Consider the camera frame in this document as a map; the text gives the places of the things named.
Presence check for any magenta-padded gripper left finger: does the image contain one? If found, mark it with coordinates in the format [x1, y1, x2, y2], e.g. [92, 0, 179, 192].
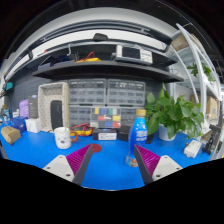
[42, 143, 94, 187]

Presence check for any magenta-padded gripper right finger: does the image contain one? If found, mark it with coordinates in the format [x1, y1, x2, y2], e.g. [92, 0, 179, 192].
[133, 144, 184, 186]

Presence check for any blue drink bottle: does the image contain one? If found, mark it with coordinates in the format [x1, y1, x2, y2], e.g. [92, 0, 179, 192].
[125, 109, 149, 168]

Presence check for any white power adapter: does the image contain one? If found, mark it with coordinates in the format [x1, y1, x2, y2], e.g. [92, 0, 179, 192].
[183, 139, 203, 158]

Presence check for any plain black box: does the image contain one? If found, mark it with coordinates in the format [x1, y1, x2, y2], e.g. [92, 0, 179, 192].
[117, 125, 132, 142]

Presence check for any flat black device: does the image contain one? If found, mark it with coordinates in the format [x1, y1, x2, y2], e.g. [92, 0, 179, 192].
[49, 99, 63, 131]

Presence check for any black box with white label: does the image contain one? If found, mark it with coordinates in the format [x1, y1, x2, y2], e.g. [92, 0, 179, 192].
[92, 128, 118, 141]

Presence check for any green potted plant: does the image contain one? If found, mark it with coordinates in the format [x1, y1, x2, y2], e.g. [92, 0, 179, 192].
[144, 83, 205, 142]

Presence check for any brown cardboard box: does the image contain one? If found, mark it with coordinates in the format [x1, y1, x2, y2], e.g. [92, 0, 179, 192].
[0, 125, 22, 145]

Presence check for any dark blue box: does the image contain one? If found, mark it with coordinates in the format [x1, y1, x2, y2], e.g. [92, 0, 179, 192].
[9, 116, 28, 133]

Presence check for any clear box of coloured parts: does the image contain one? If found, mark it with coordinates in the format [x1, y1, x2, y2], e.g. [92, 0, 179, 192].
[89, 106, 122, 129]

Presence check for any dark grey box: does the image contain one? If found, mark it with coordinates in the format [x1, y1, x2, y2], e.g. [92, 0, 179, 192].
[28, 95, 39, 119]

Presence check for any white dotted fabric tray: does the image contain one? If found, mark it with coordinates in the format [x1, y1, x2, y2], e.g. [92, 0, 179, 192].
[37, 81, 70, 133]

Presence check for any purple bag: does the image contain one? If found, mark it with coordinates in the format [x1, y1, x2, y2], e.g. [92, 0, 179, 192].
[18, 99, 30, 118]

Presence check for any white metal rack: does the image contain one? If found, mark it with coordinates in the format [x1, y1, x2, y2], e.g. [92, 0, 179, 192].
[168, 23, 224, 134]

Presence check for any white mug with brown handle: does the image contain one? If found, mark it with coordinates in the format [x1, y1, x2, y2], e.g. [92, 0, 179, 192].
[53, 126, 79, 150]

